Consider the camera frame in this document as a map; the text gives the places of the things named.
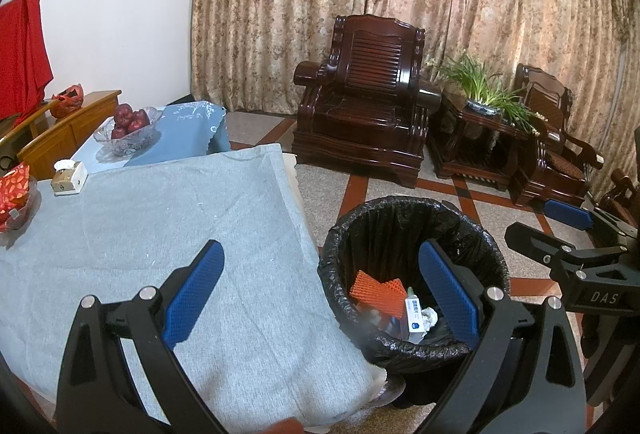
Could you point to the small glass dish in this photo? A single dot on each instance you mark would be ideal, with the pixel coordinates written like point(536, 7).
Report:
point(25, 216)

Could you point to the small orange foam net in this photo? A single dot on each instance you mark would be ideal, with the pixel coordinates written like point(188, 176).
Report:
point(365, 288)

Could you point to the black bagged trash bin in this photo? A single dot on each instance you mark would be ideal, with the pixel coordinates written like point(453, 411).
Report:
point(385, 234)

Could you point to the green potted plant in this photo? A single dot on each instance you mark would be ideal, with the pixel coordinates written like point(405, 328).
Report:
point(475, 78)

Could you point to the large orange foam net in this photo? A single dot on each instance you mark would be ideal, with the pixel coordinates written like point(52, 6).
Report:
point(392, 299)

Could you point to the grey tablecloth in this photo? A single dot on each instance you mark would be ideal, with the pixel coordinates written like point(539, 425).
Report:
point(150, 214)

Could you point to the dark red apple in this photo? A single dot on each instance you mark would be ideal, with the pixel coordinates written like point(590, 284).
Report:
point(119, 132)
point(141, 118)
point(123, 112)

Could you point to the white blue toothpaste tube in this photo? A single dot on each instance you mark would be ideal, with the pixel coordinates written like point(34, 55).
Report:
point(415, 319)

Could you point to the dark wooden cushioned armchair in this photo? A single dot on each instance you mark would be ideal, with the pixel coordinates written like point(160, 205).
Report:
point(555, 143)

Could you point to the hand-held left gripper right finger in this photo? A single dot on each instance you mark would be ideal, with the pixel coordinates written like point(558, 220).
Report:
point(450, 294)

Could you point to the red cloth cover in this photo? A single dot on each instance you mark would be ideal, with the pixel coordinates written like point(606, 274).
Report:
point(20, 53)

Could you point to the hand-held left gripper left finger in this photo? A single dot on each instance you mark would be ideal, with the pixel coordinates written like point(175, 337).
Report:
point(192, 299)

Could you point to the glass fruit bowl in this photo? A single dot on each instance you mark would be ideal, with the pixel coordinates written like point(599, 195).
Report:
point(127, 146)

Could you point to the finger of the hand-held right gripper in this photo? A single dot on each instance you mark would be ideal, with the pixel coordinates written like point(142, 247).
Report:
point(570, 213)
point(530, 239)

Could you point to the light blue tablecloth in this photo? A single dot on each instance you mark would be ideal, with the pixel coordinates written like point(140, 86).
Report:
point(190, 128)

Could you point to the light wooden cabinet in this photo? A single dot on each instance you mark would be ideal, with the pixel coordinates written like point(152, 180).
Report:
point(85, 123)

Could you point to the white tissue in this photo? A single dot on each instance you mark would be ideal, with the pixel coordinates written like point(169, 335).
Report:
point(431, 318)

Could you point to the white tissue box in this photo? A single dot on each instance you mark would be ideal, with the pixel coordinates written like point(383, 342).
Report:
point(70, 181)

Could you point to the dark wooden side table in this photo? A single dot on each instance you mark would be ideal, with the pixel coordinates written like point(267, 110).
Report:
point(465, 143)

